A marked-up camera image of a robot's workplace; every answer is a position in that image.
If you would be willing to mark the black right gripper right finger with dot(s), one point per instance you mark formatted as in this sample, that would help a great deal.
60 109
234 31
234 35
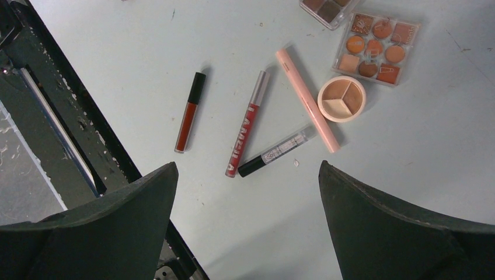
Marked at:
378 236

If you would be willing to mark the round cream compact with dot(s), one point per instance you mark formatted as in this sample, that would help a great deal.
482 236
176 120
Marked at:
342 99

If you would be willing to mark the pink concealer tube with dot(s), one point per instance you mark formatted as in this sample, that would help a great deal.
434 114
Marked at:
307 101

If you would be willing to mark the dark red lip gloss tube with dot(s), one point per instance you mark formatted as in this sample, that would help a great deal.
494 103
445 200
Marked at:
190 111

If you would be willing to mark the red lettered lip gloss tube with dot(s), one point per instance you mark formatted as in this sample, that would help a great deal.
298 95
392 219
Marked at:
247 123

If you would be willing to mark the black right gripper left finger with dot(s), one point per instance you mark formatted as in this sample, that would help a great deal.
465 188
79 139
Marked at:
117 236

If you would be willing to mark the small square blush palette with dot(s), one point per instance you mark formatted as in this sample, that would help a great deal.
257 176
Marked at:
376 48

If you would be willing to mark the long eyeshadow palette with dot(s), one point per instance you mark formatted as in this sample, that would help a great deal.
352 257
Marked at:
330 13

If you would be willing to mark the clear mascara tube black cap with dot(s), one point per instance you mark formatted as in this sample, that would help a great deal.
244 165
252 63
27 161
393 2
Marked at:
277 151

